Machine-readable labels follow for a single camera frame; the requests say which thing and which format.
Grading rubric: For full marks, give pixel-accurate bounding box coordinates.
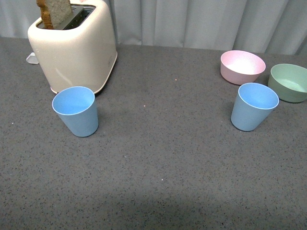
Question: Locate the blue cup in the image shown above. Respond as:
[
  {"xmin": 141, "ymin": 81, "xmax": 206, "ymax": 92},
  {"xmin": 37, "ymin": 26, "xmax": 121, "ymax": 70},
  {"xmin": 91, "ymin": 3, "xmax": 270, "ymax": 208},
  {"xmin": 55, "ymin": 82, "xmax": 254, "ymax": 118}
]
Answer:
[
  {"xmin": 231, "ymin": 82, "xmax": 279, "ymax": 131},
  {"xmin": 52, "ymin": 86, "xmax": 99, "ymax": 137}
]

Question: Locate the cream white toaster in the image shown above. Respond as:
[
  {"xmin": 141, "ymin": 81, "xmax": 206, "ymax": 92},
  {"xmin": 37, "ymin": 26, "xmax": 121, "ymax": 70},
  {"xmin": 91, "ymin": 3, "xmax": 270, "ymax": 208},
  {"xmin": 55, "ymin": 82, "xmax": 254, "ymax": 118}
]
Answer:
[{"xmin": 28, "ymin": 0, "xmax": 118, "ymax": 93}]

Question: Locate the pink bowl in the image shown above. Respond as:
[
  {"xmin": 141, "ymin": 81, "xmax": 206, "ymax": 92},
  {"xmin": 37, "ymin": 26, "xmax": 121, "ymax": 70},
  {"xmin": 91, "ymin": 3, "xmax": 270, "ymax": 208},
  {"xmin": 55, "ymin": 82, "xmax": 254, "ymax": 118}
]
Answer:
[{"xmin": 220, "ymin": 50, "xmax": 266, "ymax": 85}]

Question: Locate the white power plug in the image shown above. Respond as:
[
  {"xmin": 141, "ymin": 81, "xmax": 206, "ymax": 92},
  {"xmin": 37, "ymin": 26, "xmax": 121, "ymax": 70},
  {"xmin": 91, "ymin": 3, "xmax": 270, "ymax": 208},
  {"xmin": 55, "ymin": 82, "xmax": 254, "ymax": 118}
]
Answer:
[{"xmin": 26, "ymin": 52, "xmax": 39, "ymax": 65}]

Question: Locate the green bowl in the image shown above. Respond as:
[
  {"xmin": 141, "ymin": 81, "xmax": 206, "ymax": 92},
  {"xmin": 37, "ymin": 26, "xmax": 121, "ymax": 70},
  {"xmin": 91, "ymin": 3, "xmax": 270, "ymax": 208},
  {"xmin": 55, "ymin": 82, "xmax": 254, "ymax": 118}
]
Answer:
[{"xmin": 268, "ymin": 64, "xmax": 307, "ymax": 103}]

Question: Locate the slice of brown toast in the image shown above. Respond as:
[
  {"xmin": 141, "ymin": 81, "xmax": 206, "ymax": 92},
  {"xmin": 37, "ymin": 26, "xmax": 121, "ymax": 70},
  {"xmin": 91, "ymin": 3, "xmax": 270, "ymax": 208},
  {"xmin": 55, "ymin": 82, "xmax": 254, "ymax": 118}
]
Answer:
[{"xmin": 36, "ymin": 0, "xmax": 72, "ymax": 29}]

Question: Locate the grey window curtain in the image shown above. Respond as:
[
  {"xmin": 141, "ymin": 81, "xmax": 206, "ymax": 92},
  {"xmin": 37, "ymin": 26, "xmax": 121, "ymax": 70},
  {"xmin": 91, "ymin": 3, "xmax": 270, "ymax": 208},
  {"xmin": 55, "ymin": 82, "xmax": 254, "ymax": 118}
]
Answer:
[{"xmin": 0, "ymin": 0, "xmax": 307, "ymax": 56}]

